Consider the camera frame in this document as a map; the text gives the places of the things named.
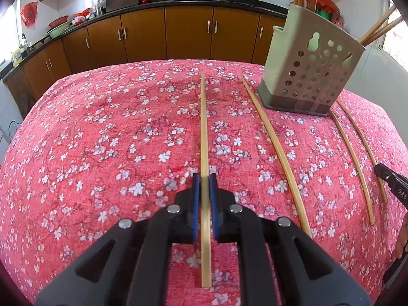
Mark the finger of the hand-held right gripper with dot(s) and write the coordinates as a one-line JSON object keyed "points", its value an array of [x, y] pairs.
{"points": [[393, 181]]}

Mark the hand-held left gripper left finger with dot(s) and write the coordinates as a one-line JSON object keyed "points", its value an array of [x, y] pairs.
{"points": [[195, 207]]}

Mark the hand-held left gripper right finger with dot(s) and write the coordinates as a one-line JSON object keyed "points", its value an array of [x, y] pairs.
{"points": [[215, 207]]}

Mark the beige perforated chopstick holder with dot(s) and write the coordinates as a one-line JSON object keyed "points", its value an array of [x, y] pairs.
{"points": [[306, 67]]}

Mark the person's right hand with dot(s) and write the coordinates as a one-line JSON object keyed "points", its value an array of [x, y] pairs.
{"points": [[402, 239]]}

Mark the red floral tablecloth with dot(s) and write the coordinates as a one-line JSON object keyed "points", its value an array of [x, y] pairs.
{"points": [[111, 134]]}

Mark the large sliding window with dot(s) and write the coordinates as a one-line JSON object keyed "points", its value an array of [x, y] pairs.
{"points": [[397, 38]]}

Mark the green box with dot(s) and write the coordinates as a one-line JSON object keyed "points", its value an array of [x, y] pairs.
{"points": [[325, 16]]}

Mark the brown lower kitchen cabinets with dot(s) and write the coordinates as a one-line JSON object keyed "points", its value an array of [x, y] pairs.
{"points": [[143, 35]]}

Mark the red gift bag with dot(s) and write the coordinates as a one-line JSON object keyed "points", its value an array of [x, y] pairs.
{"points": [[331, 4]]}

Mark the black kitchen countertop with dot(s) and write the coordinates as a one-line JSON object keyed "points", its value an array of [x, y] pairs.
{"points": [[159, 2]]}

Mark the red and white bags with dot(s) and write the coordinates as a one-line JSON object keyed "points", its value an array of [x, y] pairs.
{"points": [[83, 17]]}

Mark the green basin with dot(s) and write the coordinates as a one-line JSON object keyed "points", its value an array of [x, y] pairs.
{"points": [[59, 31]]}

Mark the clear glass jars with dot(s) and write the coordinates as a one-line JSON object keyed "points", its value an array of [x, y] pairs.
{"points": [[98, 4]]}

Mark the red basin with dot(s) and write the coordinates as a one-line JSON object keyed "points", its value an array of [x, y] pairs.
{"points": [[58, 21]]}

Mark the yellow detergent bottle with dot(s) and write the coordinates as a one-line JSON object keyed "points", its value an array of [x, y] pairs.
{"points": [[16, 57]]}

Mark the metal faucet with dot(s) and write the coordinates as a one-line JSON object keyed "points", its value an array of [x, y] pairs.
{"points": [[26, 43]]}

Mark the red plastic bag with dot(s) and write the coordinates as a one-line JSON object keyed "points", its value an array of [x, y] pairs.
{"points": [[28, 13]]}

